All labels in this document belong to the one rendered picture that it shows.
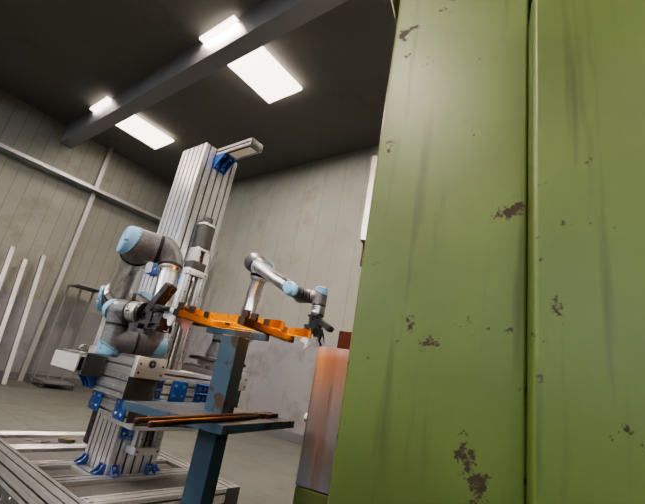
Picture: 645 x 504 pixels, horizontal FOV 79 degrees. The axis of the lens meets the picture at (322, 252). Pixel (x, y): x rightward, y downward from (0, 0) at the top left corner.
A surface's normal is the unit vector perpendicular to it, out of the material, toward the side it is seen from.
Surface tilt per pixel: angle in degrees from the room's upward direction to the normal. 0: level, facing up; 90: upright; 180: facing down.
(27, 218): 90
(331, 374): 90
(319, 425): 90
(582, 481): 90
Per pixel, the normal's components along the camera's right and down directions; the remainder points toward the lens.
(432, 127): -0.36, -0.36
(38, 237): 0.79, -0.06
